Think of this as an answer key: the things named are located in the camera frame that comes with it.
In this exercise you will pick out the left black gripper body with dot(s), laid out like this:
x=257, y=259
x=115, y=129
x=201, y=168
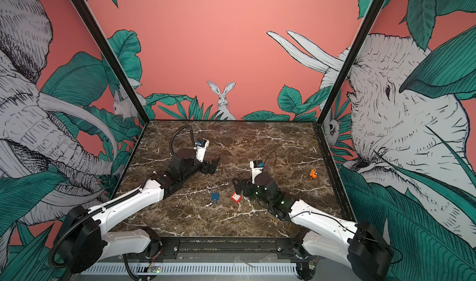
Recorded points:
x=204, y=167

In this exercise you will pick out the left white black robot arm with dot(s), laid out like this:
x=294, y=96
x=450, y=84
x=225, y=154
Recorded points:
x=86, y=235

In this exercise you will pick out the left black frame post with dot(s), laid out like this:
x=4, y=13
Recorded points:
x=98, y=35

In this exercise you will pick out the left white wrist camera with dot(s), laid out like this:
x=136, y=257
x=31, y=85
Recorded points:
x=200, y=147

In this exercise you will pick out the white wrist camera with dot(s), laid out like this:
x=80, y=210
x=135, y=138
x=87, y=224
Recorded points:
x=257, y=167
x=200, y=147

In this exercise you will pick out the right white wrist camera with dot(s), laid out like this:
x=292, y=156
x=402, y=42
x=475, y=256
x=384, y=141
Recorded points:
x=257, y=167

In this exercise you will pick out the white slotted cable duct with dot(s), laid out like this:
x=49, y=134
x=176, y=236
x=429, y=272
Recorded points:
x=223, y=269

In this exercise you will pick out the blue padlock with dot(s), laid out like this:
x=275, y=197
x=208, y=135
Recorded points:
x=215, y=197

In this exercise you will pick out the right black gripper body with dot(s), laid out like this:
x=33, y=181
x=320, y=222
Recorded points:
x=253, y=190

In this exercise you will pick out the orange toy car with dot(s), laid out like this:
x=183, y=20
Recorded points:
x=313, y=174

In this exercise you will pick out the black mounting rail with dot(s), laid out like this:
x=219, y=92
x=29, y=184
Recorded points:
x=223, y=247

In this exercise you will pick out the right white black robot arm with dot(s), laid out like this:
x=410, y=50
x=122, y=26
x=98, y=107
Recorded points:
x=359, y=246

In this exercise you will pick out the red safety padlock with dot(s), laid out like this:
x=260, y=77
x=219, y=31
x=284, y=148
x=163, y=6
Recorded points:
x=235, y=197

